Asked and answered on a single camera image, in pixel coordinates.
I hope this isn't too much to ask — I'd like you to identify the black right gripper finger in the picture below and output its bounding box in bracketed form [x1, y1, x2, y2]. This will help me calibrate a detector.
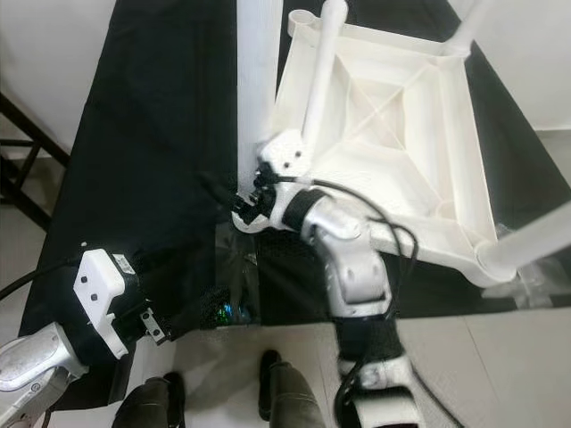
[201, 171, 255, 215]

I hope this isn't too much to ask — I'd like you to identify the clear adhesive tape patch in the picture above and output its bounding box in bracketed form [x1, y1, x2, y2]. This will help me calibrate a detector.
[212, 223, 264, 326]
[513, 259, 571, 309]

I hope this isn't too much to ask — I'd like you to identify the black cloth table cover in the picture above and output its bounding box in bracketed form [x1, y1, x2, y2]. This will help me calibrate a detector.
[18, 0, 571, 411]

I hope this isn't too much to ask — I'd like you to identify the white plastic table top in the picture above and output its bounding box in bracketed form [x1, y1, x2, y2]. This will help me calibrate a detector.
[232, 11, 523, 288]

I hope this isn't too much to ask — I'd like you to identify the black wooden stool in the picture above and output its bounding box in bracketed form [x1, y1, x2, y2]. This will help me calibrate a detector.
[0, 94, 72, 233]

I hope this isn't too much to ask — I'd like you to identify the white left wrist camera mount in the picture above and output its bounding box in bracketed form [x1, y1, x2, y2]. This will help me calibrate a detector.
[76, 250, 144, 359]

